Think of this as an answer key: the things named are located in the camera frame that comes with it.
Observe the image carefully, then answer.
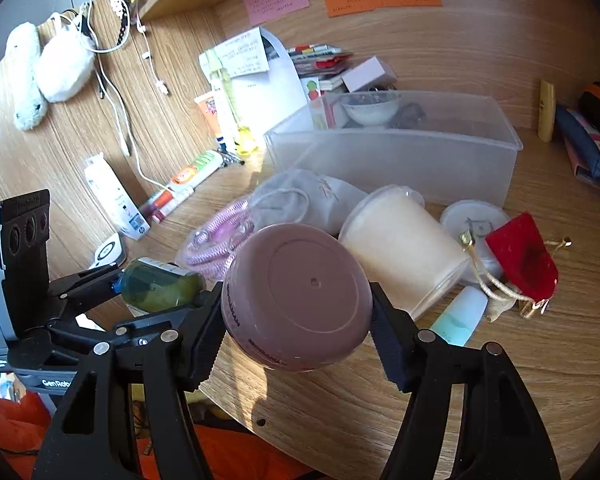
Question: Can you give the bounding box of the dark green bottle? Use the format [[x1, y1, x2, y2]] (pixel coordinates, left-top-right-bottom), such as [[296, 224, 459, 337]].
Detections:
[[114, 257, 206, 313]]

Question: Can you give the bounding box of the pink rope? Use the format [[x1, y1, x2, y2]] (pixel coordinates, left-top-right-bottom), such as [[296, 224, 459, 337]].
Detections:
[[175, 195, 258, 282]]

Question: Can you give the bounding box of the mint lip balm tube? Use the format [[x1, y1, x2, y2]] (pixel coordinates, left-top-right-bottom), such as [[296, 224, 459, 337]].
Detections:
[[430, 286, 489, 347]]

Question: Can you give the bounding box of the red velvet pouch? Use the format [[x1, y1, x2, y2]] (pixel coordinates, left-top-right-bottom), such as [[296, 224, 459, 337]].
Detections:
[[486, 212, 558, 302]]

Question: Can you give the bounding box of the cream candle cup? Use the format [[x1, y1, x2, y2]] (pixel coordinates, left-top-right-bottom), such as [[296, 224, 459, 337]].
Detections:
[[338, 185, 469, 318]]

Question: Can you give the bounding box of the white drawstring pouch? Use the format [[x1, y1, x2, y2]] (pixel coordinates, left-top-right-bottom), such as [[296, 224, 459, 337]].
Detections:
[[248, 169, 368, 235]]

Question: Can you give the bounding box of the small white round container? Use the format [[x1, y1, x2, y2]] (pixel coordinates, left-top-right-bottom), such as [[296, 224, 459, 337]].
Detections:
[[440, 200, 510, 278]]

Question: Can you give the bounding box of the white printer cartridge box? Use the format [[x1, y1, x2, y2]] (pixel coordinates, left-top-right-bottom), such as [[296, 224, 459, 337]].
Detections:
[[83, 153, 150, 240]]

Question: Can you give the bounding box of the orange label white tube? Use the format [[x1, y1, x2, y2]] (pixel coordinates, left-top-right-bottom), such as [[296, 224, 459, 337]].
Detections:
[[171, 150, 224, 188]]

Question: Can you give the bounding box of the white plush toy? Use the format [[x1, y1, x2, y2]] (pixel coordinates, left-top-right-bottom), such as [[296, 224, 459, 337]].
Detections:
[[0, 22, 47, 131]]

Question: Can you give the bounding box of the yellow spray bottle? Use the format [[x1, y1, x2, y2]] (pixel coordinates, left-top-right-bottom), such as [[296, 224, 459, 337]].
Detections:
[[206, 49, 258, 157]]

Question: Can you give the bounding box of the orange sunscreen tube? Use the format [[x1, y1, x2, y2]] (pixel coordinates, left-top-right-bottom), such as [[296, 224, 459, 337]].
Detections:
[[195, 92, 228, 153]]

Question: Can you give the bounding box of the white folded paper sheet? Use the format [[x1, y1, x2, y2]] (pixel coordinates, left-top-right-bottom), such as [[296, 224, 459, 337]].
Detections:
[[198, 27, 306, 136]]

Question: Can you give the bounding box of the clear plastic storage bin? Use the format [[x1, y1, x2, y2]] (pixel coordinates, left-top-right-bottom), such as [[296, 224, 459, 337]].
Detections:
[[265, 90, 524, 206]]

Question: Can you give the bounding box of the blue pencil pouch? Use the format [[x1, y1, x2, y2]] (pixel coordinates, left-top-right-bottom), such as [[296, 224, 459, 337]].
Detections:
[[555, 105, 600, 186]]

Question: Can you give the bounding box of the fruit sticker sheet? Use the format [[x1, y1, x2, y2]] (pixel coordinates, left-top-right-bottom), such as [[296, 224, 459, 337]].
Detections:
[[300, 77, 322, 102]]

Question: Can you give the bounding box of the white ceramic bowl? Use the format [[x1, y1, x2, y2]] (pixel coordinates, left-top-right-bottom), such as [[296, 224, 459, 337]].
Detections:
[[340, 91, 401, 127]]

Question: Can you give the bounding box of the stack of booklets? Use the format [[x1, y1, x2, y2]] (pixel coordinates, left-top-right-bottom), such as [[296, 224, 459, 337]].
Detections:
[[287, 44, 353, 93]]

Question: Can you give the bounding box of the yellow small bottle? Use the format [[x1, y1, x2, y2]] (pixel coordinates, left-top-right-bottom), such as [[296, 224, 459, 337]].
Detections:
[[536, 79, 556, 143]]

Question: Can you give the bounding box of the small white box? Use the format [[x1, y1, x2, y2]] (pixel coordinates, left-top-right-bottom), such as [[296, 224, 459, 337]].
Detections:
[[342, 56, 398, 92]]

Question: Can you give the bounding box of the white cable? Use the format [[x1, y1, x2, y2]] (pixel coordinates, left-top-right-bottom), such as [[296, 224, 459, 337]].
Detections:
[[49, 0, 171, 191]]

